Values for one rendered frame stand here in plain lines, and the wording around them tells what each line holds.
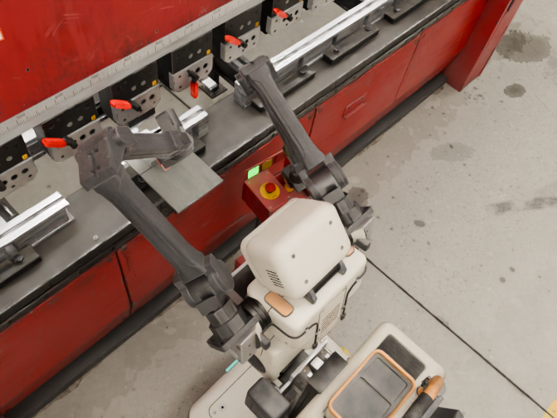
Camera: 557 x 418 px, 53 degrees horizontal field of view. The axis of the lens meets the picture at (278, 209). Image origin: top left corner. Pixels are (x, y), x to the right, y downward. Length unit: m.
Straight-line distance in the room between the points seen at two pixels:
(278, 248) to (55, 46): 0.66
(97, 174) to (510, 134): 2.90
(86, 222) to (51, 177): 1.25
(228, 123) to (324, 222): 0.89
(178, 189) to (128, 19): 0.54
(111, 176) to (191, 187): 0.64
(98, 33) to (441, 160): 2.33
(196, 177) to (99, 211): 0.33
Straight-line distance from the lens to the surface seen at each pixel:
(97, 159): 1.13
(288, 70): 2.18
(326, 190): 1.45
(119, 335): 2.54
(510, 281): 3.07
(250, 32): 1.82
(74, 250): 1.79
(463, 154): 3.41
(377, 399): 1.62
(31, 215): 1.78
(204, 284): 1.26
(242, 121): 2.05
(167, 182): 1.73
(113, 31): 1.44
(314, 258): 1.24
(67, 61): 1.40
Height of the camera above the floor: 2.42
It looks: 57 degrees down
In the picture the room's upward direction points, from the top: 12 degrees clockwise
